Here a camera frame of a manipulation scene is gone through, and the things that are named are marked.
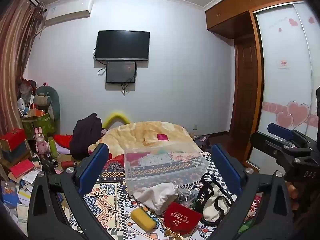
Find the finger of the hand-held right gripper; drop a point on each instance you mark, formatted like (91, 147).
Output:
(280, 130)

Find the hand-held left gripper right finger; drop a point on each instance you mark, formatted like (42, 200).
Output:
(226, 171)

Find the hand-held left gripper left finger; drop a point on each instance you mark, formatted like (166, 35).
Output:
(93, 171)

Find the white bag with black trim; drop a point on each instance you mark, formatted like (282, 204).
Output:
(212, 208)

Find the clear plastic storage box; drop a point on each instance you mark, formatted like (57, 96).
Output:
(172, 170)

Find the white cloth pouch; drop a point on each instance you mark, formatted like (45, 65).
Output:
(155, 196)

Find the yellow sponge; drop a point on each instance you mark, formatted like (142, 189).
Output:
(143, 217)

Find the person's right hand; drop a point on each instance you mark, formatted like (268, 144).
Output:
(292, 195)

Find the red thermos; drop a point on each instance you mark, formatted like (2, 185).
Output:
(68, 164)

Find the patterned bed sheet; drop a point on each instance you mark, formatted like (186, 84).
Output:
(110, 200)

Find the dark jacket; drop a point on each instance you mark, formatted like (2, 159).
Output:
(85, 136)

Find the dark patterned bag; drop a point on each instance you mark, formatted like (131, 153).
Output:
(203, 142)

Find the white heart-print sliding door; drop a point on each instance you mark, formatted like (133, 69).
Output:
(285, 92)

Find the red cloth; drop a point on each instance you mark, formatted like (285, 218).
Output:
(63, 141)

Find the black cylindrical device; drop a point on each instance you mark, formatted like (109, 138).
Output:
(50, 163)

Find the green bottle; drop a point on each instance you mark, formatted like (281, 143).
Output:
(52, 147)

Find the clear plastic bag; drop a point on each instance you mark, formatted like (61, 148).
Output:
(185, 196)

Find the brown wooden door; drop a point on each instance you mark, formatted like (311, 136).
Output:
(246, 87)

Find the yellow curved pillow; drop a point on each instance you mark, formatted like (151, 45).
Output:
(112, 117)

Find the beige floral quilt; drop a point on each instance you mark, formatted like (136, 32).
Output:
(140, 135)

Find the pink rabbit figure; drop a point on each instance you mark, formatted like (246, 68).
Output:
(40, 141)

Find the red and white door sticker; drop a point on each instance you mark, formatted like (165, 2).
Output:
(283, 63)

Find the green gift bag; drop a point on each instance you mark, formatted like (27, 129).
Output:
(40, 125)

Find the red book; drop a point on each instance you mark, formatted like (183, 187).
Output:
(22, 168)

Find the pile of papers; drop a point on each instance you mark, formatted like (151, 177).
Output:
(25, 192)

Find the magenta small cloth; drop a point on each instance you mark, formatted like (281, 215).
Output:
(162, 137)

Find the dark blue box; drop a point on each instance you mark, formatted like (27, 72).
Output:
(15, 152)

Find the gold tassel ornament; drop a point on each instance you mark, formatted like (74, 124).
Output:
(172, 233)

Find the blue book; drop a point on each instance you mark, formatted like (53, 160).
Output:
(9, 192)

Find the red box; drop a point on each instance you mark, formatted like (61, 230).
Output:
(12, 137)

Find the small black monitor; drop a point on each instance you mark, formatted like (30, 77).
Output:
(121, 72)

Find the wooden overhead cabinet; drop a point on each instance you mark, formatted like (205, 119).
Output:
(237, 10)

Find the striped brown curtain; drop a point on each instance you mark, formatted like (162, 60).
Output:
(15, 55)

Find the white air conditioner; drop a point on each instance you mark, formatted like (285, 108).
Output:
(67, 11)

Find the wall socket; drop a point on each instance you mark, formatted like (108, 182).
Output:
(195, 127)

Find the wall-mounted black television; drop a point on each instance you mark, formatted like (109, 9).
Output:
(122, 45)

